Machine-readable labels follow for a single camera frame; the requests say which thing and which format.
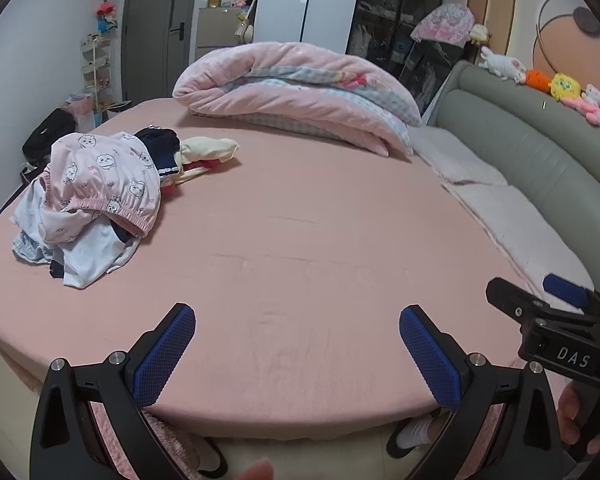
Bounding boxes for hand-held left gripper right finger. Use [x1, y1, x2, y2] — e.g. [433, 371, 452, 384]
[399, 305, 566, 480]

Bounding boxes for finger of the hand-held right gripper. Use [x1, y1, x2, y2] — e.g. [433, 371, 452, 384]
[542, 272, 600, 318]
[486, 277, 600, 323]

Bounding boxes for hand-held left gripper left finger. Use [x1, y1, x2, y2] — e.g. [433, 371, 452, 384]
[35, 302, 197, 480]

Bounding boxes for pink cartoon print pants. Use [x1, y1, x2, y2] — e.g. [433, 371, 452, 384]
[41, 131, 162, 238]

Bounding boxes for person's right hand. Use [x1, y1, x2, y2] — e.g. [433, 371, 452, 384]
[557, 385, 599, 456]

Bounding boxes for pale pink pillow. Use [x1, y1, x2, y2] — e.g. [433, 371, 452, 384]
[442, 183, 596, 311]

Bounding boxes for white sock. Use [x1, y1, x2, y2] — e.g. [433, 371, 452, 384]
[397, 412, 448, 448]

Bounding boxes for white garment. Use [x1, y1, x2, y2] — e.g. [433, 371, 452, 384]
[14, 180, 143, 290]

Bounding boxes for grey padded headboard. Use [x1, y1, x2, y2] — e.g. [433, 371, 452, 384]
[422, 60, 600, 306]

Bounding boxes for pink round bed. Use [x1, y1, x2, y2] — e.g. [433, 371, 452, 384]
[0, 95, 596, 446]

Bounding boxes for light blue denim garment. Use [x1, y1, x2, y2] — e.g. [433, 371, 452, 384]
[12, 230, 56, 265]

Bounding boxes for pink and white cat plush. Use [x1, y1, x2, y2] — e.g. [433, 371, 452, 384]
[562, 84, 600, 128]

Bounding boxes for yellow square plush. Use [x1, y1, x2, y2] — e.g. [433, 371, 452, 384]
[550, 72, 588, 103]

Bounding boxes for navy garment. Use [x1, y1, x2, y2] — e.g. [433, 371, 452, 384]
[132, 126, 182, 176]

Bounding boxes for orange carrot plush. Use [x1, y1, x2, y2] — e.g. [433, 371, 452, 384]
[524, 69, 556, 93]

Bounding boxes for white rabbit plush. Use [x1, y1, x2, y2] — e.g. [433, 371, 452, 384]
[479, 46, 528, 83]

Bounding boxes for black backpack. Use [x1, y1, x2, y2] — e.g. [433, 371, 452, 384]
[22, 108, 78, 163]

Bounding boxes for pink blanket on wardrobe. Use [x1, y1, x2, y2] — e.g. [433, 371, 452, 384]
[411, 2, 476, 46]

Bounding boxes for pink folded quilt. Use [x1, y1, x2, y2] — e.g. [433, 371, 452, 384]
[172, 41, 423, 157]

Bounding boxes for white shelf rack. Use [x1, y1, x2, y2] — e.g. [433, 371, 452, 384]
[80, 32, 113, 106]

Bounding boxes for black glass wardrobe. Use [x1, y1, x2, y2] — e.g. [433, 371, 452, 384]
[345, 0, 468, 116]

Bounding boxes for dark grey door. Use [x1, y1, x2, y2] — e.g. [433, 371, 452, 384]
[120, 0, 203, 103]

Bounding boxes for grey cabinet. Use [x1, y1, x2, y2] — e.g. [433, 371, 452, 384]
[195, 6, 253, 63]

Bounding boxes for cream hanging bag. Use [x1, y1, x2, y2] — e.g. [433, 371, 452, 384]
[235, 7, 256, 45]

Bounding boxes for red hat plush toy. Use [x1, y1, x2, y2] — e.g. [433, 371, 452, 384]
[95, 0, 120, 33]

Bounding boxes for white wardrobe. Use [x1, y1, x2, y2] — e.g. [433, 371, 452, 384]
[252, 0, 366, 56]

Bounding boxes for round grey wall disc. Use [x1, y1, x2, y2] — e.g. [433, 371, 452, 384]
[574, 6, 600, 36]

